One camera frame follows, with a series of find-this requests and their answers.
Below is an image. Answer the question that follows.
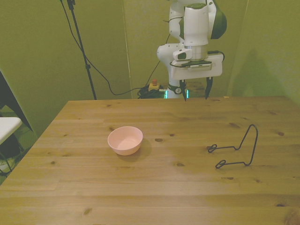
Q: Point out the white side table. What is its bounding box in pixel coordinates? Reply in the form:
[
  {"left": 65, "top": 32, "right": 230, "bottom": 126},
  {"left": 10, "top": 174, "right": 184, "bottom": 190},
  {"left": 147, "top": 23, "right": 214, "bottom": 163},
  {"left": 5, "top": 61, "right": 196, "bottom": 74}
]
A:
[{"left": 0, "top": 117, "right": 23, "bottom": 145}]

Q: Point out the black wire bowl stand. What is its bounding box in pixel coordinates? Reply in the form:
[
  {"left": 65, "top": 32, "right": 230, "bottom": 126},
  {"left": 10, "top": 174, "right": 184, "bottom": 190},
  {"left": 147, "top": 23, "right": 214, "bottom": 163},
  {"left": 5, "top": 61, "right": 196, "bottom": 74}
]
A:
[{"left": 207, "top": 124, "right": 259, "bottom": 169}]

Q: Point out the yellow emergency stop button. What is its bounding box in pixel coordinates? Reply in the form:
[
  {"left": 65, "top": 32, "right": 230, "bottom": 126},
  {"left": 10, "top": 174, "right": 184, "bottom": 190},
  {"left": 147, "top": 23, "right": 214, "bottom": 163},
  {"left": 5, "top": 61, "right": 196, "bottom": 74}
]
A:
[{"left": 149, "top": 79, "right": 163, "bottom": 92}]

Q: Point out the black board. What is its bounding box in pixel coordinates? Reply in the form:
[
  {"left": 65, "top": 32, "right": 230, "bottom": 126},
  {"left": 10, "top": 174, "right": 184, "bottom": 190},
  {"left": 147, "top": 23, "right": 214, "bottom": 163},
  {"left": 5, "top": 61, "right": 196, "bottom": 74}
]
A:
[{"left": 0, "top": 69, "right": 34, "bottom": 132}]

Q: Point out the coiled black cable bundle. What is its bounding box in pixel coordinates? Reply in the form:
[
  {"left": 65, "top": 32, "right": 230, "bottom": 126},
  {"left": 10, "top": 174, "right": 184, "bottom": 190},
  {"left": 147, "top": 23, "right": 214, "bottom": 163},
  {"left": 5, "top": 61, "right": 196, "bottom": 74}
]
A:
[{"left": 137, "top": 86, "right": 165, "bottom": 99}]

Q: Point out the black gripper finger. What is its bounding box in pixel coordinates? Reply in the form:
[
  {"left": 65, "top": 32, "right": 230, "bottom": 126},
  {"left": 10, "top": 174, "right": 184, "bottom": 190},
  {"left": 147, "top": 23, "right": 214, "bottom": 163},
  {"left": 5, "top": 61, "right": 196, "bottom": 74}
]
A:
[
  {"left": 204, "top": 77, "right": 213, "bottom": 100},
  {"left": 180, "top": 79, "right": 188, "bottom": 102}
]

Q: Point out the pink bowl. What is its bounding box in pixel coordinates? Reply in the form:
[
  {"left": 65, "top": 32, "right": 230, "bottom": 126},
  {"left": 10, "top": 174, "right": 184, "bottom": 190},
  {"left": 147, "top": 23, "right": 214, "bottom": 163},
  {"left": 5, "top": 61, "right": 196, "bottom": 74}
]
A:
[{"left": 107, "top": 126, "right": 144, "bottom": 156}]

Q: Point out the black tripod stand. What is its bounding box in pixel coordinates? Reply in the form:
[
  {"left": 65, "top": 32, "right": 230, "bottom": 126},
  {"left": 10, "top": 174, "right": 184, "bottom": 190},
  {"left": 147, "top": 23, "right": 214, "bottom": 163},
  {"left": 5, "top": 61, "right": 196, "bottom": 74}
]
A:
[{"left": 67, "top": 0, "right": 98, "bottom": 100}]

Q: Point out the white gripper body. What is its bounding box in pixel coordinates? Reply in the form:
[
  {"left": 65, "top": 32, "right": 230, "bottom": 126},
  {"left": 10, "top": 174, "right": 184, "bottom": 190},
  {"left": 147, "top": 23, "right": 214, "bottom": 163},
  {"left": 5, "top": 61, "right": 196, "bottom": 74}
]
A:
[{"left": 170, "top": 53, "right": 223, "bottom": 81}]

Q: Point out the long black cable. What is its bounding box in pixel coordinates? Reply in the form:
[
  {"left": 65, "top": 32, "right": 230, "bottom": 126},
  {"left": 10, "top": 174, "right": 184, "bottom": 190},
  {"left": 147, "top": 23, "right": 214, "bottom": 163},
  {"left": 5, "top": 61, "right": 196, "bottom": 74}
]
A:
[{"left": 60, "top": 0, "right": 160, "bottom": 96}]

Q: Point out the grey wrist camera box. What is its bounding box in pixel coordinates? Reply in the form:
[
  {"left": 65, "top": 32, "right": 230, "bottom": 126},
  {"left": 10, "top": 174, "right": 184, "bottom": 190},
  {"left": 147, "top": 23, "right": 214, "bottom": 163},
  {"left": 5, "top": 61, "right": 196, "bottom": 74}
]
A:
[{"left": 187, "top": 63, "right": 213, "bottom": 71}]

